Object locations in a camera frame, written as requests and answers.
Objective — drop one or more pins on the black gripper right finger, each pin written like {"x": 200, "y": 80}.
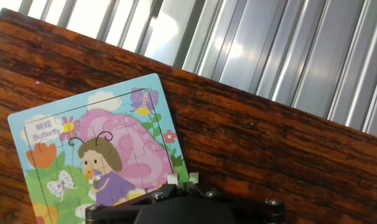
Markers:
{"x": 211, "y": 194}

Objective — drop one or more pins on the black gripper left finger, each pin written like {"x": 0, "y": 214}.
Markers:
{"x": 157, "y": 194}

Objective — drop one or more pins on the colourful butterfly puzzle board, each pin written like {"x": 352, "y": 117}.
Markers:
{"x": 114, "y": 140}

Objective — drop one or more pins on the brown wooden plank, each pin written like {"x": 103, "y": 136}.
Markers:
{"x": 269, "y": 155}

